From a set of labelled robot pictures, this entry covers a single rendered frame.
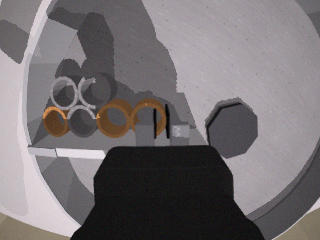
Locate bronze bushing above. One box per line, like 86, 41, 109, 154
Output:
130, 98, 166, 136
43, 105, 70, 137
96, 99, 133, 138

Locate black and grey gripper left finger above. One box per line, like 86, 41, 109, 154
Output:
135, 107, 156, 146

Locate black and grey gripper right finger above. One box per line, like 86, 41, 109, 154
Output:
165, 104, 190, 146

